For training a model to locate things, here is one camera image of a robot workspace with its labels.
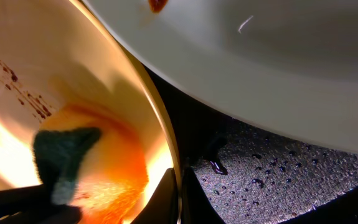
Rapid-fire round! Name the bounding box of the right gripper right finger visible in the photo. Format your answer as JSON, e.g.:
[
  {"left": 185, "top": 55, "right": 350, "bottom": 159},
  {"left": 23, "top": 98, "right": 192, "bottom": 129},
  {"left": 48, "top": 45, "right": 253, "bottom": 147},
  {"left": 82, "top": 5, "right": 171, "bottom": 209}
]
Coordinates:
[{"left": 181, "top": 167, "right": 224, "bottom": 224}]

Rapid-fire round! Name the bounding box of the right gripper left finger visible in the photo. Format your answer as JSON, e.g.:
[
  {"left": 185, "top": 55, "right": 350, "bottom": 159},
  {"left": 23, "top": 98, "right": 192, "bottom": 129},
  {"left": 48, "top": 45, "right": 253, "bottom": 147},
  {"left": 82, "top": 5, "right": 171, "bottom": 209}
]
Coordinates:
[{"left": 131, "top": 168, "right": 179, "bottom": 224}]

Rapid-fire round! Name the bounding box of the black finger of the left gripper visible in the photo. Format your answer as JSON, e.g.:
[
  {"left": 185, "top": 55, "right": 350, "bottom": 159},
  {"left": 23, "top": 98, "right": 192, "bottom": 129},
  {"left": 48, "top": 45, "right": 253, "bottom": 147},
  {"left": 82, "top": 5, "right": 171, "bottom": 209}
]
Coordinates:
[{"left": 0, "top": 185, "right": 82, "bottom": 224}]

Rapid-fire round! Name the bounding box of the yellow green sponge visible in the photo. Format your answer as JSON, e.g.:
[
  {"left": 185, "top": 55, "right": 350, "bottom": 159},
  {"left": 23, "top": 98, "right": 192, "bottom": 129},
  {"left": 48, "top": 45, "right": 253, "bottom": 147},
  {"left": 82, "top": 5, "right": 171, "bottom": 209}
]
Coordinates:
[{"left": 33, "top": 127, "right": 101, "bottom": 205}]

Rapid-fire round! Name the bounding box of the yellow plate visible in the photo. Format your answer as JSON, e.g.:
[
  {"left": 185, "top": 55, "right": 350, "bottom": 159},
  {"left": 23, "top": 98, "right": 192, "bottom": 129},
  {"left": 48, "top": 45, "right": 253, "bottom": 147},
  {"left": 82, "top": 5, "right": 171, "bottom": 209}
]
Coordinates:
[{"left": 0, "top": 1, "right": 178, "bottom": 223}]

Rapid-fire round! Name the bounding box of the mint plate with sauce smear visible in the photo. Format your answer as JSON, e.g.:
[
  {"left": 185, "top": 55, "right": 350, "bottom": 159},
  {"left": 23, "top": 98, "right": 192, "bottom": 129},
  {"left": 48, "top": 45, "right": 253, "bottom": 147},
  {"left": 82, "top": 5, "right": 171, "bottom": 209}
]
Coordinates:
[{"left": 85, "top": 0, "right": 358, "bottom": 153}]

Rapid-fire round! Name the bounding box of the round black tray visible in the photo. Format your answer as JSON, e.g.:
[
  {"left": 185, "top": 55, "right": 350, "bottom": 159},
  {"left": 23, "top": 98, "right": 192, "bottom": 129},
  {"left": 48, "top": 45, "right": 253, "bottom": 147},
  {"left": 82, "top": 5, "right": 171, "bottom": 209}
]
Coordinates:
[{"left": 151, "top": 73, "right": 358, "bottom": 223}]

